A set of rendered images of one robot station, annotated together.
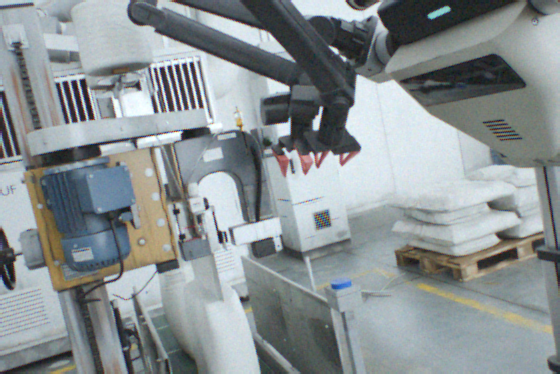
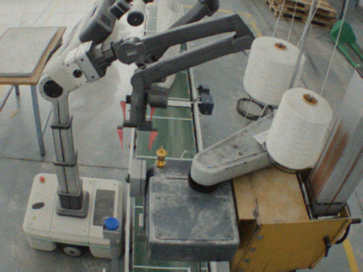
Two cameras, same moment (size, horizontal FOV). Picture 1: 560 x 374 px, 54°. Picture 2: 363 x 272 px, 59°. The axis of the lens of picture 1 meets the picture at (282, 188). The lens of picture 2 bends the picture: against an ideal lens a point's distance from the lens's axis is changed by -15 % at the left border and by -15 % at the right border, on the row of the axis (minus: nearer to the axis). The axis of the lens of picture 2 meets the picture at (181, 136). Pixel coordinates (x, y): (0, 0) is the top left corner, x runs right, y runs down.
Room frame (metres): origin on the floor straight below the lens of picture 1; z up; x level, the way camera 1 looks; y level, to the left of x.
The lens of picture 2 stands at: (2.31, 0.26, 2.10)
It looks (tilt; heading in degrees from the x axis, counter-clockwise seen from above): 41 degrees down; 191
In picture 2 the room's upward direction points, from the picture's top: 9 degrees clockwise
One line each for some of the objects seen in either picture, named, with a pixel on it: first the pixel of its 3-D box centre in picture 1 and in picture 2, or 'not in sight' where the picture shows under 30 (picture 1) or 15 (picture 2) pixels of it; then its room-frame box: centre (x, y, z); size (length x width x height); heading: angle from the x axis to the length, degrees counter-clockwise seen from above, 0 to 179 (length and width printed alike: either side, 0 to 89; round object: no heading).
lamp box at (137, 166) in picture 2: (263, 142); (137, 178); (1.61, 0.03, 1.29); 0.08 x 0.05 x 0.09; 19
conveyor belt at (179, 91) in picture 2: not in sight; (164, 43); (-1.06, -0.71, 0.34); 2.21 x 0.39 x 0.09; 19
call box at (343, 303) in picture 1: (343, 295); (112, 228); (1.51, -0.11, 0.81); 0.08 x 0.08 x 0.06; 19
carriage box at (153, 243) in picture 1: (101, 214); (285, 222); (1.52, 0.51, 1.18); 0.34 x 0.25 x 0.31; 109
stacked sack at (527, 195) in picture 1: (525, 192); not in sight; (4.23, -1.88, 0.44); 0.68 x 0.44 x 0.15; 109
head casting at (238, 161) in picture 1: (212, 176); (186, 225); (1.66, 0.20, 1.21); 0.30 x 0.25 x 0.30; 19
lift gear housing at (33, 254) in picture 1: (33, 248); not in sight; (1.44, 0.68, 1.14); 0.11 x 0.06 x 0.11; 19
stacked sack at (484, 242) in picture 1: (449, 239); not in sight; (4.17, -1.20, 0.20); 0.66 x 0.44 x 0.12; 19
